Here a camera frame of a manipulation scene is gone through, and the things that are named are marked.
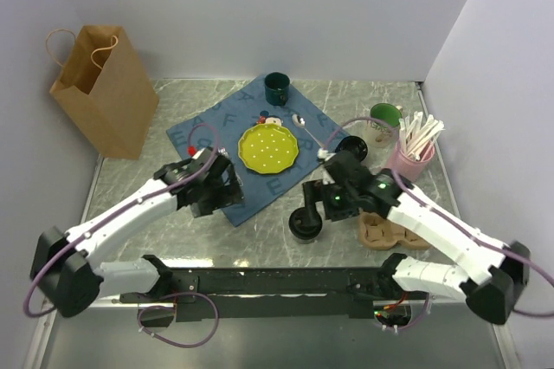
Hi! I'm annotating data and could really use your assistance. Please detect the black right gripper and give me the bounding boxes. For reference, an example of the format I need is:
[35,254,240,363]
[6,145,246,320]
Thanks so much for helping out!
[301,178,359,226]

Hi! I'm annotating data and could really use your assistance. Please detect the black cup lid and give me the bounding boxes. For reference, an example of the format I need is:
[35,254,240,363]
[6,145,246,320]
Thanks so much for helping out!
[288,207,323,243]

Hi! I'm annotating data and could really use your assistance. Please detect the dark translucent takeout cup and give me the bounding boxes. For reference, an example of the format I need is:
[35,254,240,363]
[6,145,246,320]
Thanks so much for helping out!
[293,236,317,244]

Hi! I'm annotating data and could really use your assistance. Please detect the brown pulp cup carrier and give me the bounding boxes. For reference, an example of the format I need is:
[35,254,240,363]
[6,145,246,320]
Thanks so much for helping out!
[358,212,430,250]

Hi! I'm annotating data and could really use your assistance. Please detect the brown paper bag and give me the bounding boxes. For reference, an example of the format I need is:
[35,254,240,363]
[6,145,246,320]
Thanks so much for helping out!
[49,25,159,159]

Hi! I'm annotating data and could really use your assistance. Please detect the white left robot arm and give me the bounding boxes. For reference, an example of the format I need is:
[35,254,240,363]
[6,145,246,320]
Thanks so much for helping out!
[30,149,243,318]

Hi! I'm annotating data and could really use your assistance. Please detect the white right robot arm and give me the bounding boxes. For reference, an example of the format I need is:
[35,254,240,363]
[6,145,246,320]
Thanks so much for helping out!
[318,149,531,325]

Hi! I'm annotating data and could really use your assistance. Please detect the green polka dot plate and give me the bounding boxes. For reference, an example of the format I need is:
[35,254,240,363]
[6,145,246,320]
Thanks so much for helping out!
[238,124,300,175]

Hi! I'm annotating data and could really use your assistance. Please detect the blue letter placemat cloth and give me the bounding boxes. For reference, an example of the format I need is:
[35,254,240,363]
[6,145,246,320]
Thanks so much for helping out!
[166,75,338,227]

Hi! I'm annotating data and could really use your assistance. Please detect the silver spoon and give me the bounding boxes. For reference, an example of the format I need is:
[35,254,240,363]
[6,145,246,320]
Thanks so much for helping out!
[291,113,327,149]

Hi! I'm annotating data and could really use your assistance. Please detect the cartoon mouse coaster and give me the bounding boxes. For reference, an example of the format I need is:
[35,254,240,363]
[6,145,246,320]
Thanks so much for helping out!
[256,111,282,126]

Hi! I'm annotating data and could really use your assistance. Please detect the floral mug green inside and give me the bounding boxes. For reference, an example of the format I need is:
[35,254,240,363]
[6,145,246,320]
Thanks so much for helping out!
[364,103,403,148]

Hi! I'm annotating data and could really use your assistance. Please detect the pink straw holder cup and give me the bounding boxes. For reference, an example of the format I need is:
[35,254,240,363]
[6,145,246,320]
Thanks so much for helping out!
[384,142,435,182]

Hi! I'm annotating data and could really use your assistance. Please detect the dark green mug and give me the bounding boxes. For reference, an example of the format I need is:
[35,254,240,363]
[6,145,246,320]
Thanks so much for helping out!
[264,72,290,107]

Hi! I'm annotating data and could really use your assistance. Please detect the white wrapped straws bundle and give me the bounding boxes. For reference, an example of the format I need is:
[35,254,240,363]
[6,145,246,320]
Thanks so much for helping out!
[398,112,445,161]

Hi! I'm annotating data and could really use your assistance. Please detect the black base frame rail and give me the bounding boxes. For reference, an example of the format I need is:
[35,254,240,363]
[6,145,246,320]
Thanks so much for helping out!
[119,253,406,322]

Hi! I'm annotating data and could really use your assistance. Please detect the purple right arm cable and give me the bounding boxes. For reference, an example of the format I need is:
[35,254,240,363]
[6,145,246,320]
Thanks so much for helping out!
[322,117,554,333]

